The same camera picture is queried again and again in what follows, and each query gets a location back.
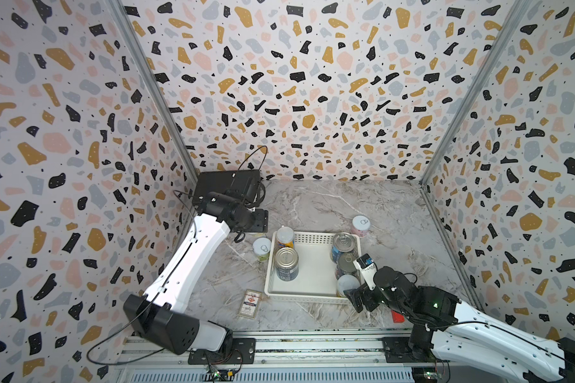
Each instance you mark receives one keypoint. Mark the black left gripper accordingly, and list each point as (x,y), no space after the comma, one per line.
(262,223)

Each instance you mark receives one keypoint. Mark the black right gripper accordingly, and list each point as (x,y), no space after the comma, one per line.
(364,293)

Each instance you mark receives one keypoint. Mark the green label small can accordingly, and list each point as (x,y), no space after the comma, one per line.
(262,248)

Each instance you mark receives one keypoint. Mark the orange green lidded can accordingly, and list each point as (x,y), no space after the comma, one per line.
(346,282)

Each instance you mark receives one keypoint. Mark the dark navy tall can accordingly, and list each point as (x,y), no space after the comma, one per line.
(345,265)

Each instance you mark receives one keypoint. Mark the blue label soup can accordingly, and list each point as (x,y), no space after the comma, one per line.
(342,243)

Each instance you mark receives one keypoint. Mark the pink label small can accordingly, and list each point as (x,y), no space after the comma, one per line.
(360,225)

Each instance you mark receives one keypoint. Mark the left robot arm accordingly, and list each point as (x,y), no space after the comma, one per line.
(158,315)

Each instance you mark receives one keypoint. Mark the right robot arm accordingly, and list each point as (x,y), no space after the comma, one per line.
(447,329)

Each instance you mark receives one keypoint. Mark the white perforated plastic basket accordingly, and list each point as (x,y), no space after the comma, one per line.
(316,282)

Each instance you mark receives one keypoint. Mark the small red block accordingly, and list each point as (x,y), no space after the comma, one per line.
(397,318)

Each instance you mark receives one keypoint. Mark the black hard case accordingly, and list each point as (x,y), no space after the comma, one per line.
(220,182)

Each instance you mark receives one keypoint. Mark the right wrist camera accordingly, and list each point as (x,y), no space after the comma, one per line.
(365,268)

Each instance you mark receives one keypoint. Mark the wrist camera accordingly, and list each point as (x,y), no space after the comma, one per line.
(251,193)
(365,268)

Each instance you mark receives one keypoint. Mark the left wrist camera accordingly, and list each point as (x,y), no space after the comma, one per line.
(251,193)

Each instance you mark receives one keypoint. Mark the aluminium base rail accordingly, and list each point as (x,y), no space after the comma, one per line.
(295,356)

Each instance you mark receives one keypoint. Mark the aluminium corner frame post left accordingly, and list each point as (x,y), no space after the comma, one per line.
(118,14)

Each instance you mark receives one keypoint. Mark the aluminium corner frame post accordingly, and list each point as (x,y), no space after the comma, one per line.
(118,14)
(517,12)

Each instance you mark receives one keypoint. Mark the aluminium corner frame post right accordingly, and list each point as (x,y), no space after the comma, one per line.
(517,12)

